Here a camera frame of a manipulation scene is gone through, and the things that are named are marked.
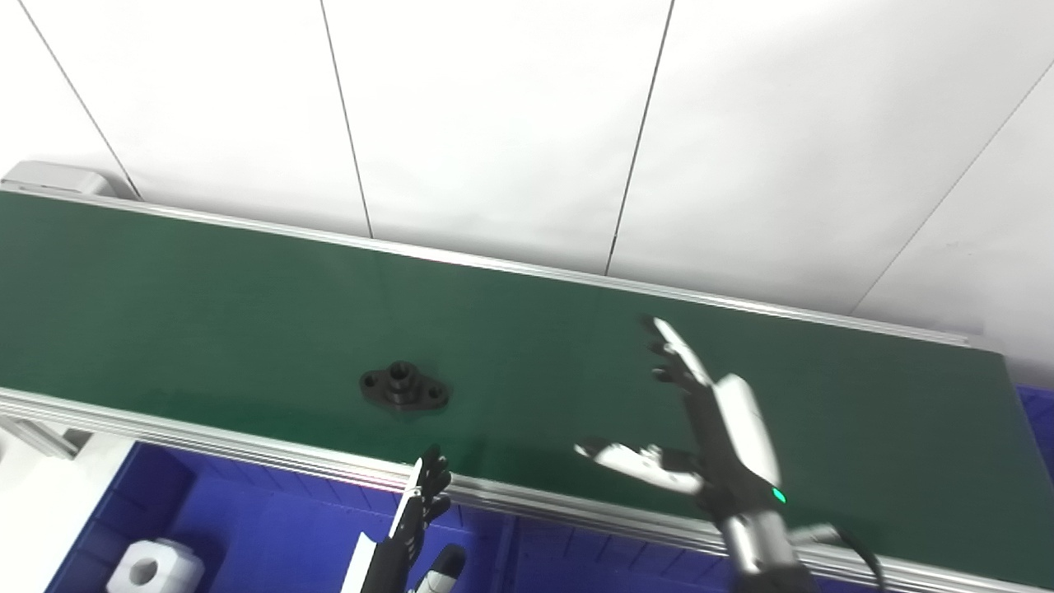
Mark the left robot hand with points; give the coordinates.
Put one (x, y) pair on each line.
(395, 564)

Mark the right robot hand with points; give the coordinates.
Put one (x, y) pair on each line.
(741, 445)

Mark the black flange part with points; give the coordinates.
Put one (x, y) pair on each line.
(403, 391)

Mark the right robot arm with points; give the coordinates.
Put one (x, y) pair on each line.
(762, 556)

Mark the blue plastic bin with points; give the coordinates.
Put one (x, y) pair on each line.
(272, 535)
(1039, 412)
(609, 568)

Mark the green conveyor belt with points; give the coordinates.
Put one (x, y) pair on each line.
(247, 313)
(272, 461)

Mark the white block part with hole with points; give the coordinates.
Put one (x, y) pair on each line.
(156, 568)

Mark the grey conveyor motor housing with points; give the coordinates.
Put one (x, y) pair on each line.
(58, 179)

